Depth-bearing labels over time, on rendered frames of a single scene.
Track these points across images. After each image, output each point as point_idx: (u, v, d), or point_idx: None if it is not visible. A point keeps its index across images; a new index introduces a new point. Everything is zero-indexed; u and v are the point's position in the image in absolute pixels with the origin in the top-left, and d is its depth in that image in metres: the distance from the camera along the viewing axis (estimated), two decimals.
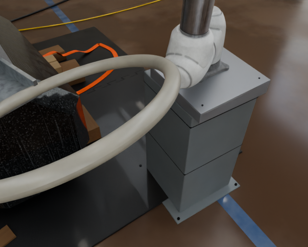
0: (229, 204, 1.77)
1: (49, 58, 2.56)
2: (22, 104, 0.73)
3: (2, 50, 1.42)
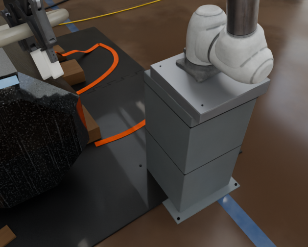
0: (229, 204, 1.77)
1: None
2: None
3: (2, 50, 1.42)
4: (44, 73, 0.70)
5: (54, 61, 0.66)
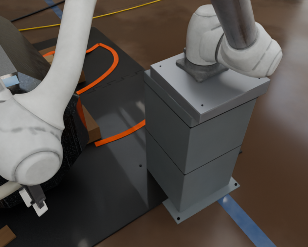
0: (229, 204, 1.77)
1: (49, 58, 2.56)
2: None
3: (2, 50, 1.42)
4: (28, 203, 0.81)
5: (40, 208, 0.77)
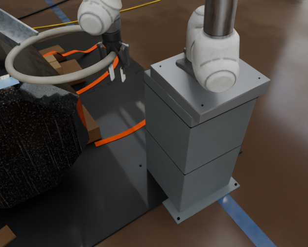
0: (229, 204, 1.77)
1: (49, 58, 2.56)
2: (30, 45, 1.34)
3: (2, 50, 1.42)
4: (112, 77, 1.26)
5: (125, 73, 1.23)
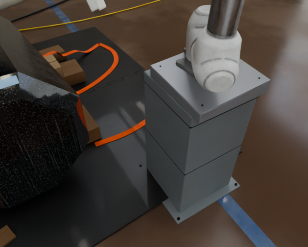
0: (229, 204, 1.77)
1: (49, 58, 2.56)
2: None
3: (2, 50, 1.42)
4: (92, 7, 0.99)
5: None
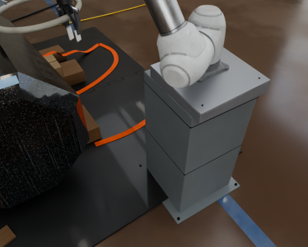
0: (229, 204, 1.77)
1: (49, 58, 2.56)
2: (2, 12, 1.59)
3: (2, 50, 1.42)
4: (70, 37, 1.52)
5: (79, 34, 1.48)
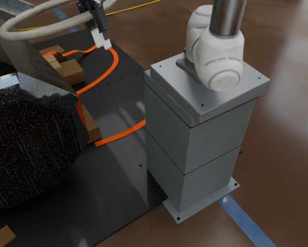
0: (229, 204, 1.77)
1: (49, 58, 2.56)
2: (26, 18, 1.28)
3: (2, 50, 1.42)
4: (98, 44, 1.09)
5: (106, 39, 1.03)
